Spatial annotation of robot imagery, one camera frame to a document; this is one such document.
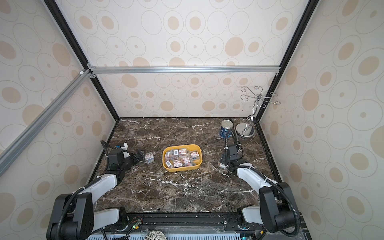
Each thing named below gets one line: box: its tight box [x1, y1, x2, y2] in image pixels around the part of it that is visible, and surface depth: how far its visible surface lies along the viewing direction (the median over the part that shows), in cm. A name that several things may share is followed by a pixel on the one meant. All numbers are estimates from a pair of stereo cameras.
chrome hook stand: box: [240, 86, 281, 136], surface depth 95 cm
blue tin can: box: [220, 119, 234, 139], surface depth 105 cm
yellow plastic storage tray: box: [162, 144, 203, 172], surface depth 96 cm
